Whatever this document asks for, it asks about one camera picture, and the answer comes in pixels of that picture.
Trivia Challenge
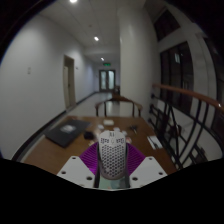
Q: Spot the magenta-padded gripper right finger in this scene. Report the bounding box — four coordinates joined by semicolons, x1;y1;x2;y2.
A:
125;143;168;189

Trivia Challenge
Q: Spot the open side doorway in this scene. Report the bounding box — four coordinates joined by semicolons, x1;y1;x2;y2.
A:
63;54;77;109

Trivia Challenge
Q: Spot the wooden armchair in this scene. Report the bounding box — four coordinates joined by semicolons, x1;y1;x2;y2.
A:
94;95;144;118

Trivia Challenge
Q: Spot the glass double door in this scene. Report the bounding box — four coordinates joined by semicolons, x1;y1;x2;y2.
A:
98;69;117;93

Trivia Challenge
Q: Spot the white honeycomb computer mouse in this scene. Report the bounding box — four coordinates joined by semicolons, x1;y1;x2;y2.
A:
97;130;129;181

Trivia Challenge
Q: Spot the wooden-topped black metal railing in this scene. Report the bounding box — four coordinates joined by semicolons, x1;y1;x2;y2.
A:
148;83;224;171

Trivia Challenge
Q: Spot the dark framed window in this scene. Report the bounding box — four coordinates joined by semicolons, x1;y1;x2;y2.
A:
159;41;195;114

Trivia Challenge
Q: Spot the small black box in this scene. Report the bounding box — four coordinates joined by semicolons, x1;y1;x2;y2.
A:
83;131;95;141

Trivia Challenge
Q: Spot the black closed laptop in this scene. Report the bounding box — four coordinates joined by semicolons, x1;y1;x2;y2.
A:
43;119;92;149

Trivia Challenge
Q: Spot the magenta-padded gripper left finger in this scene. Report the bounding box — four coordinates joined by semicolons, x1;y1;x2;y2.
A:
56;142;101;190

